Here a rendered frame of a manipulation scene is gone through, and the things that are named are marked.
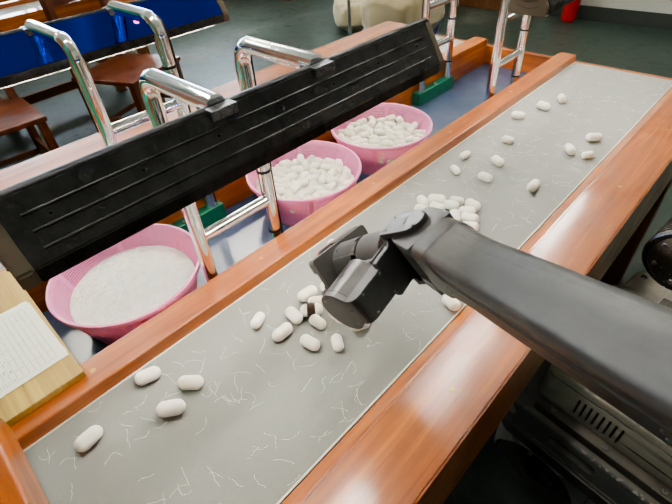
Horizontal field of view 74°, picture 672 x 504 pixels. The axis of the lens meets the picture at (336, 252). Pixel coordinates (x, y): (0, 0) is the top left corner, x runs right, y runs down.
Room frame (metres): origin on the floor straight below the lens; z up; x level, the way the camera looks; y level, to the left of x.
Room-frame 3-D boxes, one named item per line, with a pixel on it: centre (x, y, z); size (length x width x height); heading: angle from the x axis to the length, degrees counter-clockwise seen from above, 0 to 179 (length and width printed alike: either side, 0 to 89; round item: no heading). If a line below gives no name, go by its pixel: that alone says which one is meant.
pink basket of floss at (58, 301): (0.60, 0.38, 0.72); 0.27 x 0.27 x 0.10
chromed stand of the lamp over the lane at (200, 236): (0.57, 0.11, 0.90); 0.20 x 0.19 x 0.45; 133
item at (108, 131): (0.86, 0.39, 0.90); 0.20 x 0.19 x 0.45; 133
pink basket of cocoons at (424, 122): (1.09, -0.15, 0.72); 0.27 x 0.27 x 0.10
